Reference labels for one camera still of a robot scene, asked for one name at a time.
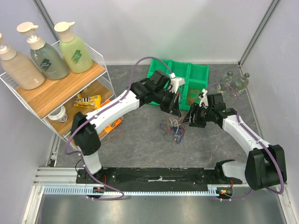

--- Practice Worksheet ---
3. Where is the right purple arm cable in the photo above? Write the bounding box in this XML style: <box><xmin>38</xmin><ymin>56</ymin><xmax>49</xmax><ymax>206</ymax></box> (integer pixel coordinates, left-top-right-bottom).
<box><xmin>203</xmin><ymin>81</ymin><xmax>285</xmax><ymax>201</ymax></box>

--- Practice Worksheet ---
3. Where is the beige pump bottle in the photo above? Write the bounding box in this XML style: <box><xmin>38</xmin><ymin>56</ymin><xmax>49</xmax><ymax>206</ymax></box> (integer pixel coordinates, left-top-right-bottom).
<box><xmin>0</xmin><ymin>35</ymin><xmax>45</xmax><ymax>90</ymax></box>

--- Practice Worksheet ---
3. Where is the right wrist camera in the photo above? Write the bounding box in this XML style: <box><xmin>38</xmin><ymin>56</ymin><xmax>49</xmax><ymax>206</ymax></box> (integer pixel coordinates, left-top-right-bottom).
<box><xmin>199</xmin><ymin>89</ymin><xmax>208</xmax><ymax>108</ymax></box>

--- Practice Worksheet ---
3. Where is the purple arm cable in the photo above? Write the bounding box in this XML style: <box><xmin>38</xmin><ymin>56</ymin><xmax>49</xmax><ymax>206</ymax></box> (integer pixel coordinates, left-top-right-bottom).
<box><xmin>64</xmin><ymin>56</ymin><xmax>175</xmax><ymax>201</ymax></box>
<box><xmin>203</xmin><ymin>81</ymin><xmax>285</xmax><ymax>201</ymax></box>

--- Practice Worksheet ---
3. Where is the orange snack box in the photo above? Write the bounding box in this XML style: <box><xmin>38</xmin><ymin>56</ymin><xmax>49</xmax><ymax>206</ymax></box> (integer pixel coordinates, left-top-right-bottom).
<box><xmin>104</xmin><ymin>118</ymin><xmax>122</xmax><ymax>133</ymax></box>

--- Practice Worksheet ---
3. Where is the green compartment bin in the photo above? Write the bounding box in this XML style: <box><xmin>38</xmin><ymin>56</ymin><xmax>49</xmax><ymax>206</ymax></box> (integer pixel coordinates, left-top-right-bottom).
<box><xmin>147</xmin><ymin>57</ymin><xmax>210</xmax><ymax>111</ymax></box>

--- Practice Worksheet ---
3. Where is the yellow candy bag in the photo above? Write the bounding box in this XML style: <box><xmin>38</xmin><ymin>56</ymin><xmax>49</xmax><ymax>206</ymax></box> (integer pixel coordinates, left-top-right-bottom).
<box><xmin>73</xmin><ymin>94</ymin><xmax>101</xmax><ymax>110</ymax></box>

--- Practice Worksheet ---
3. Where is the dark green pump bottle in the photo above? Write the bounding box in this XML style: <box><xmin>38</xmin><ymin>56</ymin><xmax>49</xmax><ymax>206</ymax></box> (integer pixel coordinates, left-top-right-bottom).
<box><xmin>17</xmin><ymin>21</ymin><xmax>69</xmax><ymax>80</ymax></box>

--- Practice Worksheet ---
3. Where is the right clear glass bottle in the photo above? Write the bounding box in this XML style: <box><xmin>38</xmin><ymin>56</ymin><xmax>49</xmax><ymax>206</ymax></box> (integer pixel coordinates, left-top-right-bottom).
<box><xmin>235</xmin><ymin>73</ymin><xmax>250</xmax><ymax>95</ymax></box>

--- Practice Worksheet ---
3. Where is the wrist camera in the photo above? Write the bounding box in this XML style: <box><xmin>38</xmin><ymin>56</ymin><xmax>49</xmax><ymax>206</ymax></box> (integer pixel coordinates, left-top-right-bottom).
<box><xmin>199</xmin><ymin>89</ymin><xmax>208</xmax><ymax>108</ymax></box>
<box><xmin>168</xmin><ymin>73</ymin><xmax>185</xmax><ymax>93</ymax></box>

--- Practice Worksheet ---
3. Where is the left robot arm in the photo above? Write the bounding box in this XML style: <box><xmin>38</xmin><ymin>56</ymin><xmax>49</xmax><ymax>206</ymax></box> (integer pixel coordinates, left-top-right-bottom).
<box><xmin>71</xmin><ymin>70</ymin><xmax>185</xmax><ymax>183</ymax></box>

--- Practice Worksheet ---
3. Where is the light green pump bottle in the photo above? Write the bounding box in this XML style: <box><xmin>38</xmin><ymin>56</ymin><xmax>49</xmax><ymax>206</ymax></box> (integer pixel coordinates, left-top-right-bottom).
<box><xmin>54</xmin><ymin>21</ymin><xmax>93</xmax><ymax>73</ymax></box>

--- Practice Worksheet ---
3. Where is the grey slotted cable duct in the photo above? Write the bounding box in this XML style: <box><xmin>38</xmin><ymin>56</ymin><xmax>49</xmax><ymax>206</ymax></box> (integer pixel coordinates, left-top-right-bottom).
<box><xmin>43</xmin><ymin>185</ymin><xmax>220</xmax><ymax>196</ymax></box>

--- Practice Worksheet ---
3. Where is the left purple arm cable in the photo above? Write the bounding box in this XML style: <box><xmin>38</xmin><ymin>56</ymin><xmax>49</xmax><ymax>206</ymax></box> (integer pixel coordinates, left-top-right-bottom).
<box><xmin>64</xmin><ymin>56</ymin><xmax>175</xmax><ymax>201</ymax></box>

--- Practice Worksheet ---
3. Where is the dark blue cable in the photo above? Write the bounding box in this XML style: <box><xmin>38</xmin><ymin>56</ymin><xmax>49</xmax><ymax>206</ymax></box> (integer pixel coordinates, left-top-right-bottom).
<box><xmin>157</xmin><ymin>118</ymin><xmax>187</xmax><ymax>145</ymax></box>

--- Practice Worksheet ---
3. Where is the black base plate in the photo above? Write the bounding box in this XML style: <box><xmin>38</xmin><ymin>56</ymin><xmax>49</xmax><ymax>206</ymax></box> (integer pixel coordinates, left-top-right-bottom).
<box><xmin>76</xmin><ymin>167</ymin><xmax>243</xmax><ymax>191</ymax></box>

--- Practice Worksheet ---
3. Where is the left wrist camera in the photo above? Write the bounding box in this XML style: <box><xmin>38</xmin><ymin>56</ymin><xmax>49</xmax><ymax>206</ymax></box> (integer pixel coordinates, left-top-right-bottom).
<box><xmin>168</xmin><ymin>73</ymin><xmax>185</xmax><ymax>93</ymax></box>

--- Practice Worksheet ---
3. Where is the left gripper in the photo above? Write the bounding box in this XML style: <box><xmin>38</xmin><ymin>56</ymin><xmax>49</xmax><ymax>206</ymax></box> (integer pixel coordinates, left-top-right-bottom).
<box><xmin>153</xmin><ymin>89</ymin><xmax>181</xmax><ymax>118</ymax></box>

